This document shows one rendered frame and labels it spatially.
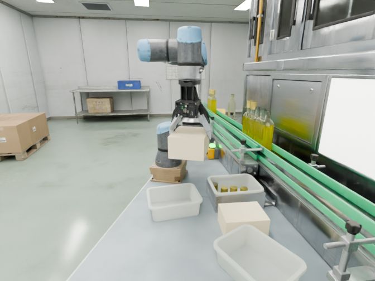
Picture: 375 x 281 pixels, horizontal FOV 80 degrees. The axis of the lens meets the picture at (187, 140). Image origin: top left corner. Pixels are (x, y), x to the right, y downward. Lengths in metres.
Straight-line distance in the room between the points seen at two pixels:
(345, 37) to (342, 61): 0.11
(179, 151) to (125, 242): 0.38
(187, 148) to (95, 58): 6.54
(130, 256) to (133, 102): 6.39
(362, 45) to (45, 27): 7.21
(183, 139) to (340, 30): 0.77
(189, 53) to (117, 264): 0.69
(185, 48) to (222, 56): 6.59
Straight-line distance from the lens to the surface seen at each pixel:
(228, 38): 7.39
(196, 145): 0.72
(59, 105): 7.54
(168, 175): 1.22
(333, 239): 0.85
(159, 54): 0.82
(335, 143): 1.05
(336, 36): 1.17
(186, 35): 0.72
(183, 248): 0.85
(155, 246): 0.86
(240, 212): 0.90
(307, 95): 1.19
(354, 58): 1.02
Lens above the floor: 1.33
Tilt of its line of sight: 17 degrees down
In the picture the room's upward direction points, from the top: straight up
